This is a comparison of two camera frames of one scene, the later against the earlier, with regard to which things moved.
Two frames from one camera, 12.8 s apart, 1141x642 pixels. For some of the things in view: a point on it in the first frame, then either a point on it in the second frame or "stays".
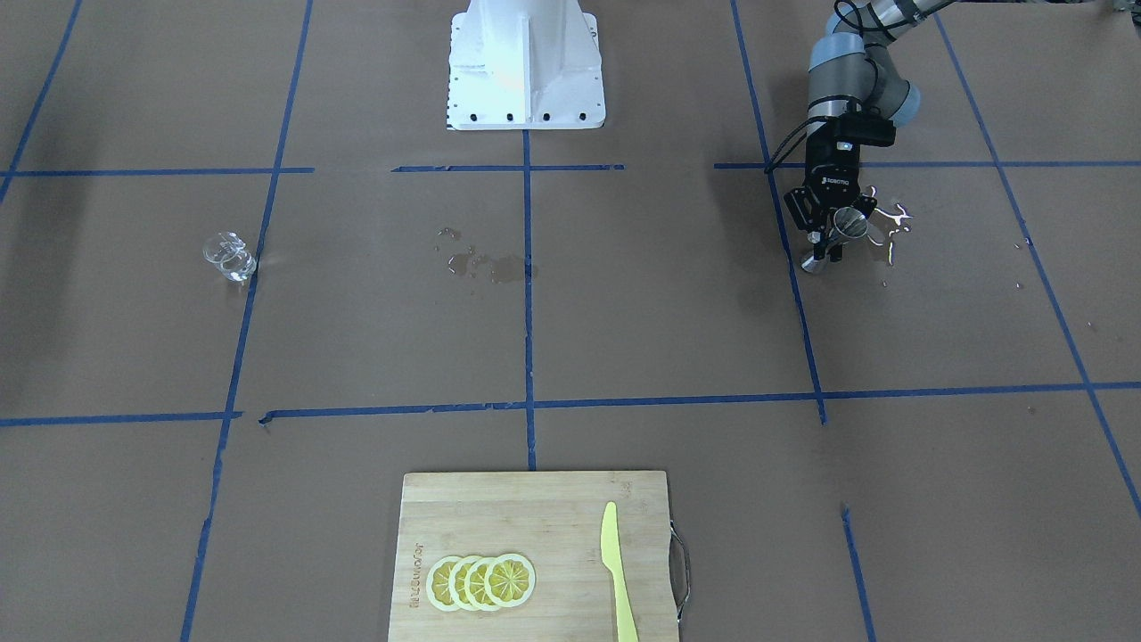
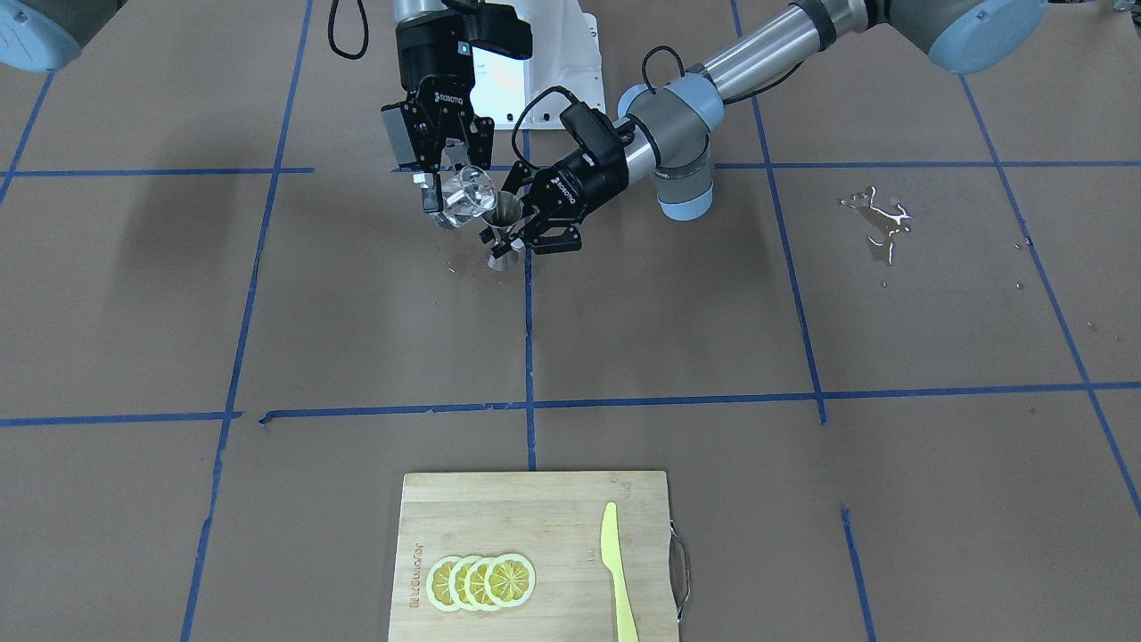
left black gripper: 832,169 → 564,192
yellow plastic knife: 626,629 stays
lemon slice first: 510,580 stays
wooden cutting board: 554,521 stays
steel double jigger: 849,224 → 505,215
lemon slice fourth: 438,583 stays
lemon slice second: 475,585 stays
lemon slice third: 456,582 stays
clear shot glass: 231,255 → 467,194
